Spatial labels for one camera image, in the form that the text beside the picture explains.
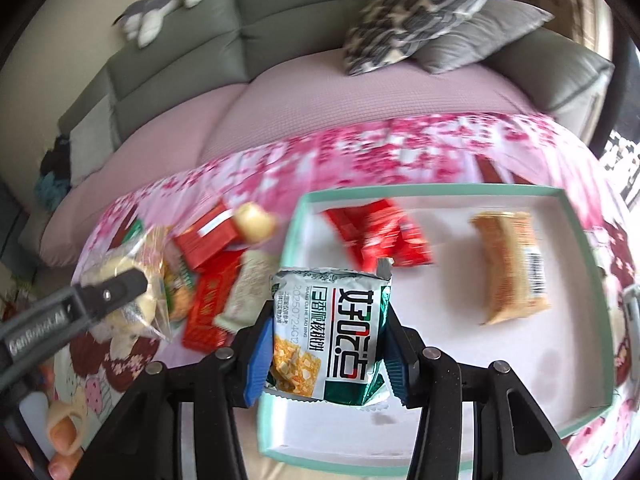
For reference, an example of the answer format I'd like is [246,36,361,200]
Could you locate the clear white bun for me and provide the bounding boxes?
[79,226,171,342]

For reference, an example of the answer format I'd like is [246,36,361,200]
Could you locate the dark clothes pile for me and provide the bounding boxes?
[39,136,70,180]

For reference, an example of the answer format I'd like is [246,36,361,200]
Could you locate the yellow cake packet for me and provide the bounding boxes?
[164,256,198,323]

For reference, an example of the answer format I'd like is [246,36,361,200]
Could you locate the person's hand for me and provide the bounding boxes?
[18,393,88,480]

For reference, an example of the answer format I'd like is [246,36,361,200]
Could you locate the black white patterned pillow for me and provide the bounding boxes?
[343,0,487,76]

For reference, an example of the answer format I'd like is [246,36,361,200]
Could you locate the pink sofa seat cover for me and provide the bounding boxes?
[39,51,535,266]

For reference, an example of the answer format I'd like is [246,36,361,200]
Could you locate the cream white snack packet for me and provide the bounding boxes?
[214,250,279,334]

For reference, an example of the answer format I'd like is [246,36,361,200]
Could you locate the yellow jelly cup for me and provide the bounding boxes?
[232,203,277,244]

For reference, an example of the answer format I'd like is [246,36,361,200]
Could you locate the beige orange biscuit packet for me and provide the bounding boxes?
[471,211,550,325]

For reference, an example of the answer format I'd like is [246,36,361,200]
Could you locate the teal white tray box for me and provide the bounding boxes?
[257,184,614,477]

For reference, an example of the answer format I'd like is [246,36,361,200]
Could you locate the red heart snack packet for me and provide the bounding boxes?
[322,198,433,273]

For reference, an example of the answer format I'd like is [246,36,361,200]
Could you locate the grey sofa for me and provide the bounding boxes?
[36,0,613,255]

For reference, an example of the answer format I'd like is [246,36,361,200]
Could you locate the pink cartoon tablecloth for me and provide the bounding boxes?
[49,112,637,480]

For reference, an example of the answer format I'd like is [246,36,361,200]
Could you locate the green white walnut cake packet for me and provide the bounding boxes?
[267,258,392,406]

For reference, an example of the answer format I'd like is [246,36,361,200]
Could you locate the green stick snack packet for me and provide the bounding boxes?
[122,218,144,244]

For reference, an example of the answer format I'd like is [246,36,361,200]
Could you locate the grey white plush toy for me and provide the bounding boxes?
[113,0,202,49]

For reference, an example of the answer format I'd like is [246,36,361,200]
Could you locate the light grey pillow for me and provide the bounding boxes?
[70,96,119,188]

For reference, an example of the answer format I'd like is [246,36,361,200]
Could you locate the teal cloth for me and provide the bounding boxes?
[34,171,70,212]

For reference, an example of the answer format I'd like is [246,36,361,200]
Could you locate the red foil box packet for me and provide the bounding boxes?
[174,200,240,271]

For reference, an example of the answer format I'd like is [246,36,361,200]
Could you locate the red gold pastry packet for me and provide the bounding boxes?
[182,250,243,354]

